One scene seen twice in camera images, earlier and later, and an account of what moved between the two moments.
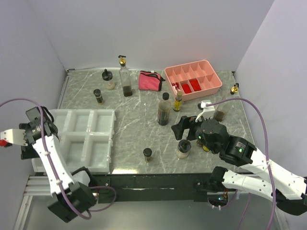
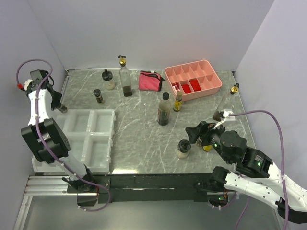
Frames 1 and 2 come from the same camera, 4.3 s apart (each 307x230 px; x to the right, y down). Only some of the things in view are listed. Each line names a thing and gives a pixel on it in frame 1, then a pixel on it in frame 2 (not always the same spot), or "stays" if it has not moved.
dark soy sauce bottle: (164, 110) stays
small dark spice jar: (199, 143) stays
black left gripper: (28, 152) to (57, 97)
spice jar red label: (147, 152) to (64, 109)
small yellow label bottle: (205, 148) stays
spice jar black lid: (97, 93) stays
